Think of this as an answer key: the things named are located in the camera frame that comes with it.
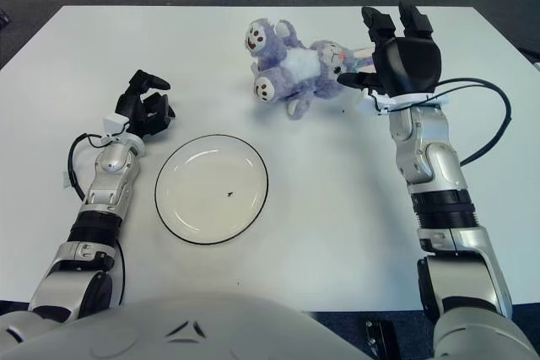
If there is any white plate with black rim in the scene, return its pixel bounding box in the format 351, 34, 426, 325
154, 134, 269, 245

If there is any white wrist sensor box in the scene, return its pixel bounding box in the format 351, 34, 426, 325
358, 89, 383, 113
103, 114, 130, 136

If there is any black metal bracket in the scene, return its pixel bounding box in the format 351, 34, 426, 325
364, 320, 400, 360

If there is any purple plush bunny doll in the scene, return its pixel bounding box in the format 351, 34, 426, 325
243, 18, 379, 121

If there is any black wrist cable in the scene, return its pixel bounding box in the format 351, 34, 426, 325
375, 77, 514, 167
67, 132, 127, 306

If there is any white left wrist sensor box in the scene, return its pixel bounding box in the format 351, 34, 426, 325
103, 114, 130, 136

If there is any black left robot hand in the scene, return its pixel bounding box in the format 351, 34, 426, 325
116, 69, 176, 140

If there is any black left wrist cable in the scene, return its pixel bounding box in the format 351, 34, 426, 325
67, 132, 127, 306

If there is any white right wrist sensor box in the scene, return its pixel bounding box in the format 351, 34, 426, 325
358, 89, 383, 113

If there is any grey robot torso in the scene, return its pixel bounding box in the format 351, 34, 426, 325
0, 292, 375, 360

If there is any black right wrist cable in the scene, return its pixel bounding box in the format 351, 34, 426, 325
375, 77, 514, 167

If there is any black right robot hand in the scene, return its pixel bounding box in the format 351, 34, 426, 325
337, 1, 443, 98

